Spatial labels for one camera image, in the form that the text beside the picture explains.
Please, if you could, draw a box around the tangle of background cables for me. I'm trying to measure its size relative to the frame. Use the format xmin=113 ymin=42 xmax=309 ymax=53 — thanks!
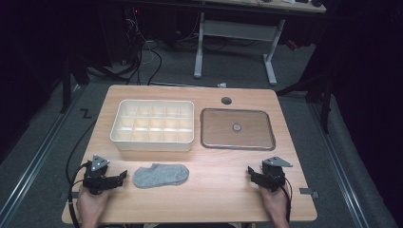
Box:
xmin=122 ymin=8 xmax=163 ymax=86

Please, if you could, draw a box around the person's left hand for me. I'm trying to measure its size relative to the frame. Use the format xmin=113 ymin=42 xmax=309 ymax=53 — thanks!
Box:
xmin=76 ymin=185 xmax=110 ymax=221

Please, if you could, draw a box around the white compartment storage box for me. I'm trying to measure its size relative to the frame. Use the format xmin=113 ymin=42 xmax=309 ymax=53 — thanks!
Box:
xmin=109 ymin=99 xmax=195 ymax=152

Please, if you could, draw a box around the metal floor rail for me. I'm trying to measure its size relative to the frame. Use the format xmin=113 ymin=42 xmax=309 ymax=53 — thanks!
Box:
xmin=308 ymin=101 xmax=373 ymax=228
xmin=0 ymin=85 xmax=87 ymax=228

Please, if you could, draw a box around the black metal stand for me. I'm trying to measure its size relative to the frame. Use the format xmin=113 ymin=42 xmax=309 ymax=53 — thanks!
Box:
xmin=275 ymin=61 xmax=337 ymax=134
xmin=59 ymin=51 xmax=90 ymax=114

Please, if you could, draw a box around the white-legged wooden desk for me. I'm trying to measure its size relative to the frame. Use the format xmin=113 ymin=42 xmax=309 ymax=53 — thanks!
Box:
xmin=192 ymin=0 xmax=327 ymax=86

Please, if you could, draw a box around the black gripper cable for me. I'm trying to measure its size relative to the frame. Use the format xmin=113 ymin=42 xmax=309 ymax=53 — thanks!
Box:
xmin=278 ymin=175 xmax=293 ymax=223
xmin=67 ymin=161 xmax=93 ymax=228

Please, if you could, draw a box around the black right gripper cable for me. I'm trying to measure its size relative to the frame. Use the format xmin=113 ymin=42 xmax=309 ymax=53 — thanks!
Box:
xmin=278 ymin=175 xmax=293 ymax=223

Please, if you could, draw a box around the person's right hand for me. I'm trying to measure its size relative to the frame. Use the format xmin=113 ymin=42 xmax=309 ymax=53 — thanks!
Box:
xmin=259 ymin=185 xmax=291 ymax=221

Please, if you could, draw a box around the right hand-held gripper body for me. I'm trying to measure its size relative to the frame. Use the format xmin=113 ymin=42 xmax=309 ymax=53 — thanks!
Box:
xmin=259 ymin=156 xmax=294 ymax=193

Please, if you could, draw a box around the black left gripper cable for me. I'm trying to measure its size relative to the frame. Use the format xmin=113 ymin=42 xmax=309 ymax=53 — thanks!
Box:
xmin=67 ymin=161 xmax=93 ymax=228

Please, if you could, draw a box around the grey sock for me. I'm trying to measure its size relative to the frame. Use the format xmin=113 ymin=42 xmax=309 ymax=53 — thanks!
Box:
xmin=132 ymin=162 xmax=190 ymax=189

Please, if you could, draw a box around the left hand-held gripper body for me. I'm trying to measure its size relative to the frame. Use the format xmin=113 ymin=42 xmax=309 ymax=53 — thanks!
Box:
xmin=83 ymin=154 xmax=111 ymax=195

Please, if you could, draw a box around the black floor cable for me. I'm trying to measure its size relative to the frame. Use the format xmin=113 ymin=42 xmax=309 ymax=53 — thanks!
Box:
xmin=65 ymin=120 xmax=98 ymax=185

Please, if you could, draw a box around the clear plastic lid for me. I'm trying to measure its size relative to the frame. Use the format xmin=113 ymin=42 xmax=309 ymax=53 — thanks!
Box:
xmin=200 ymin=107 xmax=277 ymax=151

